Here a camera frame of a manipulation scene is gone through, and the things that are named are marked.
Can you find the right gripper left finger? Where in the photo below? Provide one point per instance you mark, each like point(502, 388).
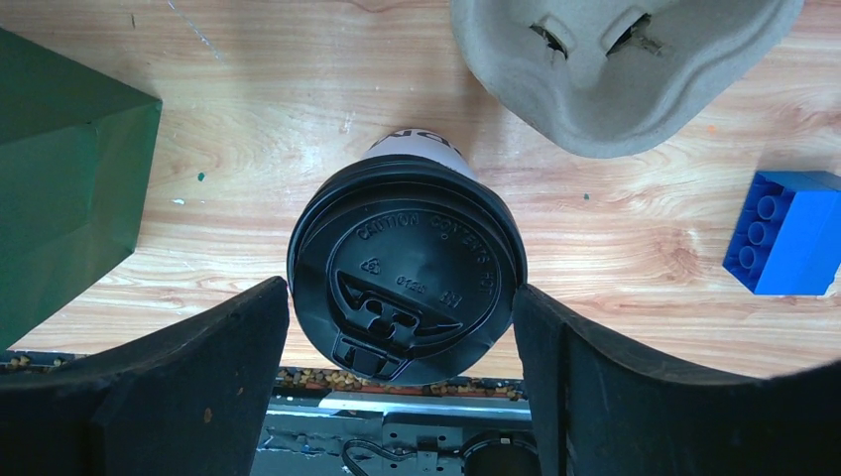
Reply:
point(189, 399)

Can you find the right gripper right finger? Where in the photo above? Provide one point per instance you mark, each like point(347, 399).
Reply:
point(603, 403)

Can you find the black coffee cup lid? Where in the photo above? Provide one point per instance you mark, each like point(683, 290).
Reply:
point(403, 271)

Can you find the green paper bag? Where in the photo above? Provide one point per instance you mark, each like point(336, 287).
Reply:
point(76, 156)

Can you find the white paper coffee cup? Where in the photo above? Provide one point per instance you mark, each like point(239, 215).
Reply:
point(424, 144)

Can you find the blue toy brick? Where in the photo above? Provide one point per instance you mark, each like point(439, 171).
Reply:
point(786, 240)

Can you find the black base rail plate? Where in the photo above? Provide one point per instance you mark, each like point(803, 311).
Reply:
point(312, 413)

